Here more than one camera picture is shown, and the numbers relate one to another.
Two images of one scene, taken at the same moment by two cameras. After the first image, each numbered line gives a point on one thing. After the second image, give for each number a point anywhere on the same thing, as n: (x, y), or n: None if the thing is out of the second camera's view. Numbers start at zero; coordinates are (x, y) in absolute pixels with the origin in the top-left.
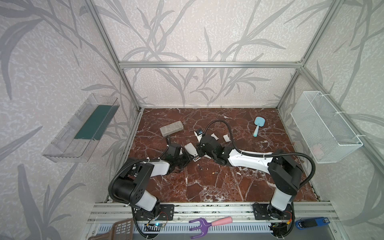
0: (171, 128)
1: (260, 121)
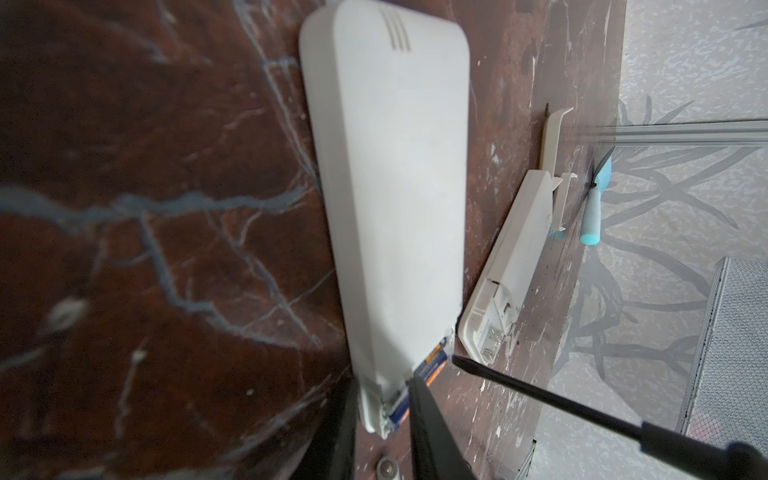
0: None
1: (591, 215)
